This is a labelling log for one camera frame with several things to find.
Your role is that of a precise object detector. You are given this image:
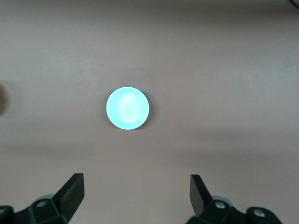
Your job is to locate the light blue bowl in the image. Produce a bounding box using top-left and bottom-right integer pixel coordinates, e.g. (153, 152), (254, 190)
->
(106, 87), (150, 130)

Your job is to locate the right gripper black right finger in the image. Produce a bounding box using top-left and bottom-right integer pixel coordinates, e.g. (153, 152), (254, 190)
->
(188, 174), (249, 224)

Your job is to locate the brown table cover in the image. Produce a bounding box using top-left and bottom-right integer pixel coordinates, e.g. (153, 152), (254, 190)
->
(0, 0), (299, 224)

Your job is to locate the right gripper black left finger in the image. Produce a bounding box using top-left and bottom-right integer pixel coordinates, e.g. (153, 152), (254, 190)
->
(14, 173), (85, 224)

